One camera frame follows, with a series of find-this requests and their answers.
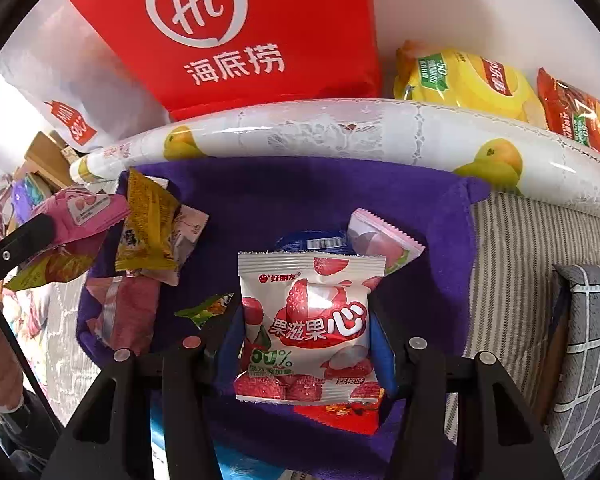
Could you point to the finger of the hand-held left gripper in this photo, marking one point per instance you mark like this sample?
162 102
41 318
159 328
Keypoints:
20 245

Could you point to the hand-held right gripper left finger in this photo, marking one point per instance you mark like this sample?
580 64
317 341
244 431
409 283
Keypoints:
225 355

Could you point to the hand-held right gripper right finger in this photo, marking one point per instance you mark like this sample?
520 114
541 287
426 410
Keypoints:
385 355

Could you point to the yellow orange snack packet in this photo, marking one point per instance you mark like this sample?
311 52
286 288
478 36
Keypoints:
50 267

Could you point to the green snack packet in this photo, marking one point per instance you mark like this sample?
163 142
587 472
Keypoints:
205 310

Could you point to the magenta snack packet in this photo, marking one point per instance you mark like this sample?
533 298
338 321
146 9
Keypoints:
85 210

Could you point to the red snack packet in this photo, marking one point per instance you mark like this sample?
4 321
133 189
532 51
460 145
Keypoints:
340 415

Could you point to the white lychee gummy packet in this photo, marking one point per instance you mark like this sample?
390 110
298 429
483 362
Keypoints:
305 325

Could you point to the pink foil snack bag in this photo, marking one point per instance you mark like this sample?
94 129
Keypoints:
125 310

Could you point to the pink white candy packet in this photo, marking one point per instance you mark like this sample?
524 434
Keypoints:
380 242

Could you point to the pale pink snack packet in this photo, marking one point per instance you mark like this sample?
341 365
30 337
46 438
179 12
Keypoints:
187 240

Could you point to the blue snack packet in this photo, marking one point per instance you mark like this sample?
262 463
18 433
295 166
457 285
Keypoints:
310 241

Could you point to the purple towel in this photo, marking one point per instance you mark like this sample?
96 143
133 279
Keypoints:
290 200

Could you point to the brown flat board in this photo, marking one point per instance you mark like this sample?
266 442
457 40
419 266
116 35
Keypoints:
555 345

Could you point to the white plastic shopping bag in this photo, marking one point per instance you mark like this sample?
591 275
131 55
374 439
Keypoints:
55 75

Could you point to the grey plaid folded cloth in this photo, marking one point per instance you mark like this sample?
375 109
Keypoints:
590 360

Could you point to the fruit print paper roll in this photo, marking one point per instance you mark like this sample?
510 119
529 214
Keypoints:
330 125

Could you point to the yellow chips bag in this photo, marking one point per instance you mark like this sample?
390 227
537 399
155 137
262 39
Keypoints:
460 85

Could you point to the red paper bag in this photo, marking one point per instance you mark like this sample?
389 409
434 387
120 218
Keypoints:
220 35

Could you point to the red orange chips bag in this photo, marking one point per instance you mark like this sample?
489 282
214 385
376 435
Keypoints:
580 110

